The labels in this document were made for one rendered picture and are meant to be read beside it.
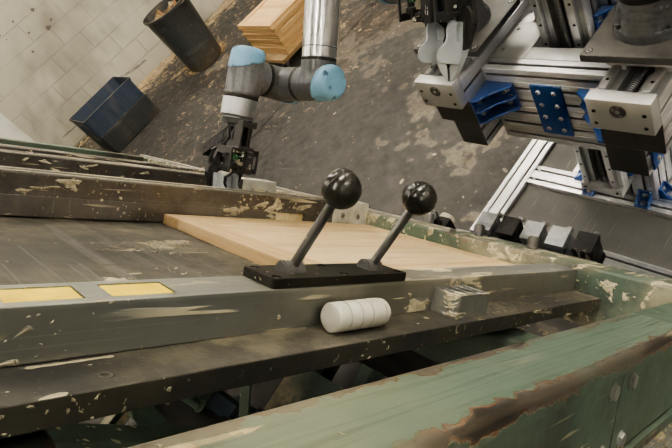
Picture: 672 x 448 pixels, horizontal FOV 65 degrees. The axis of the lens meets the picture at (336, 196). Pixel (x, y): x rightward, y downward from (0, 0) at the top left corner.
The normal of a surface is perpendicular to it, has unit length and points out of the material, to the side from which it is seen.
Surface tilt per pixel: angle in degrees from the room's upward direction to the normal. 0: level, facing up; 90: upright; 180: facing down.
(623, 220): 0
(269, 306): 90
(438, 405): 55
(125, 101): 91
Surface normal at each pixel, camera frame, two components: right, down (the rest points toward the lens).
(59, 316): 0.69, 0.16
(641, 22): -0.65, 0.54
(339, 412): 0.16, -0.99
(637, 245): -0.47, -0.63
